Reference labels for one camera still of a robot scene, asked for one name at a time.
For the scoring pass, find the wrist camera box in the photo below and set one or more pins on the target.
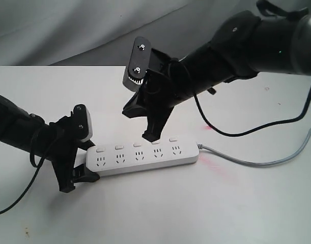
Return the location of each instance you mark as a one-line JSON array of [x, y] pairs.
[[135, 71], [81, 123]]

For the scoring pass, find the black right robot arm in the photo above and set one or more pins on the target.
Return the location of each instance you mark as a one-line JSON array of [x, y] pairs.
[[277, 41]]

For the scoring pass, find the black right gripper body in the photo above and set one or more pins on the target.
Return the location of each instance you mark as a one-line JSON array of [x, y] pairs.
[[166, 83]]

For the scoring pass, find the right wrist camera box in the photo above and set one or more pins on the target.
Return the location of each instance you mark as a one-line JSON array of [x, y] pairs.
[[135, 71]]

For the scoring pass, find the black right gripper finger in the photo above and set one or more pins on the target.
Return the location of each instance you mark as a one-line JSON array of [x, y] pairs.
[[156, 120], [135, 107]]

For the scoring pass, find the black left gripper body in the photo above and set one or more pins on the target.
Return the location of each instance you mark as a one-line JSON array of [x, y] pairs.
[[63, 151]]

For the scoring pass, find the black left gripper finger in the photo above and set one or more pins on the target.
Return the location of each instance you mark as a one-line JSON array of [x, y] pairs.
[[82, 174], [86, 145]]

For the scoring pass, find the white backdrop cloth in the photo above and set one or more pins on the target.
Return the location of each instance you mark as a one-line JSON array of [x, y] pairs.
[[101, 33]]

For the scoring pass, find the white five-outlet power strip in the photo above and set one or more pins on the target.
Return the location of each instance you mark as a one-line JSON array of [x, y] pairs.
[[136, 156]]

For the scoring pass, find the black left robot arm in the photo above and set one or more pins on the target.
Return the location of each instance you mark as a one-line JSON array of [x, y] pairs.
[[27, 132]]

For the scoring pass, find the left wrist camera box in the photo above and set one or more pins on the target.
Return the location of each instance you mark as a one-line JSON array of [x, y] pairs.
[[81, 123]]

